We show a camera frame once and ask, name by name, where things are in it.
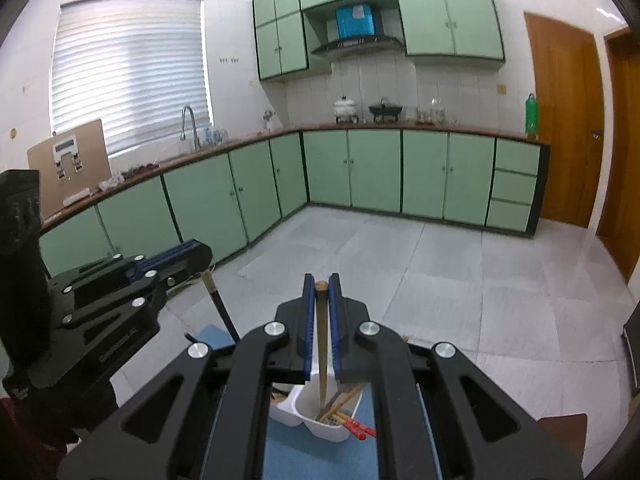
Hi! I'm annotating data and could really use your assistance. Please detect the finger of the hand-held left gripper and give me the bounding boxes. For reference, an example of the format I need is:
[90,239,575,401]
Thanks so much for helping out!
[47,240,202,295]
[59,241,214,332]

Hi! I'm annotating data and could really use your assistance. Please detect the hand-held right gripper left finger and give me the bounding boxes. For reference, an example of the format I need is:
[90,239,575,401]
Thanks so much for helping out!
[57,272,317,480]

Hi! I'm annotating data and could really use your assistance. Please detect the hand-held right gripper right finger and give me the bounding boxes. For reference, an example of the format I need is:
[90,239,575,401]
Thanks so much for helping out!
[329,271,585,480]

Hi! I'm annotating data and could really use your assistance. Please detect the plain wooden chopstick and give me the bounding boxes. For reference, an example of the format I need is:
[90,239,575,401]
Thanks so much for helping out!
[315,280,331,408]

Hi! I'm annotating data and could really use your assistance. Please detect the black chopstick gold band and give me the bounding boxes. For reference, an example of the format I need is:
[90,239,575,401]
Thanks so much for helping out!
[200,270,241,343]

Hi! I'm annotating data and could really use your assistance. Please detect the wooden chopstick red striped end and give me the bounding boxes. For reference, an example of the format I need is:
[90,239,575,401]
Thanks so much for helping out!
[318,391,353,422]

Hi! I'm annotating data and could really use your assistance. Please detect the white two-compartment utensil holder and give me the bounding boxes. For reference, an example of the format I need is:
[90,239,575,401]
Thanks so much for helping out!
[270,370,367,443]

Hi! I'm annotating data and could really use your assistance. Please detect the blue tablecloth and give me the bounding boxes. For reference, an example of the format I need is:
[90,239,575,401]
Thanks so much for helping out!
[192,325,443,480]

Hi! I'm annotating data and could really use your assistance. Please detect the chrome kitchen faucet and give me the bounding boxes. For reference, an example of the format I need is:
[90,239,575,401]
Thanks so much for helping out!
[180,105,202,152]

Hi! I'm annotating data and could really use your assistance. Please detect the green kitchen base cabinets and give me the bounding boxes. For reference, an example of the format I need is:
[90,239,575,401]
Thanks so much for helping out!
[37,127,552,281]

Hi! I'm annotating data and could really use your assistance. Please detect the white window blinds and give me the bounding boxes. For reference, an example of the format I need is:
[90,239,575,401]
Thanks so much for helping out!
[50,0,212,158]

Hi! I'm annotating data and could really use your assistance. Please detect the white cooking pot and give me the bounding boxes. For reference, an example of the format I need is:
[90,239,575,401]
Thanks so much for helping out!
[332,95,360,125]

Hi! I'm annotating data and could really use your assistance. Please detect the black wok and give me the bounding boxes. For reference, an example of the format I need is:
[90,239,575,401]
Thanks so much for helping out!
[369,97,403,123]

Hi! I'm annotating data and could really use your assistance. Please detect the brown chair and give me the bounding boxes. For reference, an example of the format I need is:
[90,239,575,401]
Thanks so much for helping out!
[537,412,588,478]

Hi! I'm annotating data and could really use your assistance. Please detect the black range hood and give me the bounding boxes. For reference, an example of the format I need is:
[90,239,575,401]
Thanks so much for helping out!
[310,34,407,60]

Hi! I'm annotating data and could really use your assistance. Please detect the green plastic bottle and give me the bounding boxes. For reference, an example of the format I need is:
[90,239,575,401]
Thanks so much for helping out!
[524,92,541,136]

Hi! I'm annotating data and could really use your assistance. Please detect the blue box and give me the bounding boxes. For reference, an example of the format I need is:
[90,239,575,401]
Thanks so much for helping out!
[334,4,378,40]

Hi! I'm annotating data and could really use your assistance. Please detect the wooden door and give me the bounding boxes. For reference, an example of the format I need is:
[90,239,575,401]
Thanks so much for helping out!
[595,25,640,286]
[522,11,608,228]

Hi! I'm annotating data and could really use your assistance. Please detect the brown board with white bracket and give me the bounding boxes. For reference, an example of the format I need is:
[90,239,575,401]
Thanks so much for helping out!
[26,119,112,221]

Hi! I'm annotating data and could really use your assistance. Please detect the green kitchen wall cabinets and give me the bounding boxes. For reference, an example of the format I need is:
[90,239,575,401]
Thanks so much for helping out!
[252,0,506,82]

